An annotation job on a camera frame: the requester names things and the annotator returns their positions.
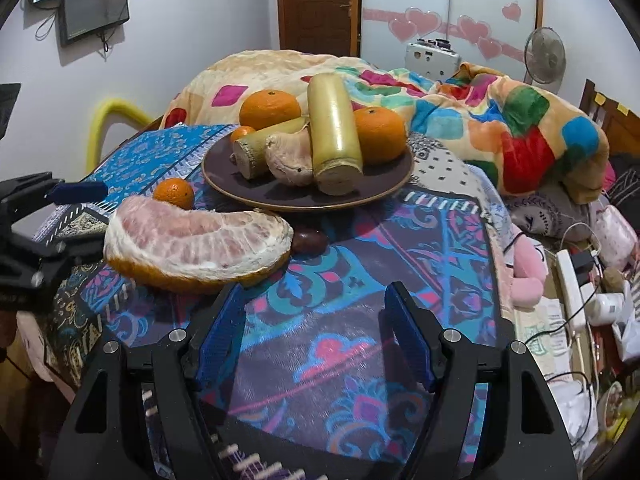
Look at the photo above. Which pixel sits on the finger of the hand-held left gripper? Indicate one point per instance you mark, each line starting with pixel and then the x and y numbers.
pixel 65 252
pixel 80 192

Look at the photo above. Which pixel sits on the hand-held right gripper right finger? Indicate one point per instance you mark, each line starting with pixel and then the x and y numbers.
pixel 406 341

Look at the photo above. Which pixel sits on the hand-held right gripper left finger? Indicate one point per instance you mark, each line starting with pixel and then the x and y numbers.
pixel 220 331

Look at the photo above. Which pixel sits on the small mandarin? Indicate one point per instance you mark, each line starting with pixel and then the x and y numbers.
pixel 173 193
pixel 242 133

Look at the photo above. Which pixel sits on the dark purple plate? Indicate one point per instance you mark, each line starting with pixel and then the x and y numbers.
pixel 300 195

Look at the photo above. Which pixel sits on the thin sugarcane piece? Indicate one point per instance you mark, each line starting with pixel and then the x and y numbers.
pixel 260 151

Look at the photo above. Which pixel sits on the small peeled pomelo segment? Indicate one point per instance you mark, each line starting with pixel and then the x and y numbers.
pixel 289 160

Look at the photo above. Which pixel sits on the large orange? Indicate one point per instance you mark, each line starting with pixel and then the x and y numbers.
pixel 381 134
pixel 270 109

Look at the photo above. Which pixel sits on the thick sugarcane piece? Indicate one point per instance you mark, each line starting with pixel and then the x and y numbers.
pixel 332 130

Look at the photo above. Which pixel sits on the yellow foam tube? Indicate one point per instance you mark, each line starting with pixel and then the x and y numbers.
pixel 107 115

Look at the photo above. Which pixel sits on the blue patterned tablecloth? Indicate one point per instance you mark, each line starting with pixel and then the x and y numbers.
pixel 350 270

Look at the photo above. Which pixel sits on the small dark round fruit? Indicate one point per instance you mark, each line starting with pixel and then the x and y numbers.
pixel 309 241

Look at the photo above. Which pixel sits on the pink plush toy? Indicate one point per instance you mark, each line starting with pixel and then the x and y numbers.
pixel 529 275

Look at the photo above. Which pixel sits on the white power strip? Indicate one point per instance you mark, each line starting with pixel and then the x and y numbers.
pixel 570 285

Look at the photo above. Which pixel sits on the white dotted cloth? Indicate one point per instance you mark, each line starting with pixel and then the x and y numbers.
pixel 442 165

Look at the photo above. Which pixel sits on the grey patterned pillow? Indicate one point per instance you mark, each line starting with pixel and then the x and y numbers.
pixel 550 215

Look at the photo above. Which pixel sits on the white plastic appliance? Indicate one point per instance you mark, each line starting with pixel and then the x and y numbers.
pixel 606 307

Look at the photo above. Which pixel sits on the colourful patchwork blanket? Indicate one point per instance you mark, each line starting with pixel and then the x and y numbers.
pixel 475 125

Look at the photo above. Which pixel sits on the white hard case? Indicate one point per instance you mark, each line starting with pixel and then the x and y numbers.
pixel 432 60

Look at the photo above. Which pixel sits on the brown wooden door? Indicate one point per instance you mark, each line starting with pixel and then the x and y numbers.
pixel 317 5

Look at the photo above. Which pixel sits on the wooden bed headboard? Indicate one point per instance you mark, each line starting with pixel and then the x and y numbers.
pixel 607 110

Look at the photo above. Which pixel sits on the standing electric fan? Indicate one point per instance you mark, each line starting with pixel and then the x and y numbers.
pixel 545 57

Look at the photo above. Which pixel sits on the small black wall monitor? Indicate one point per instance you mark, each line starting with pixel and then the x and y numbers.
pixel 95 10

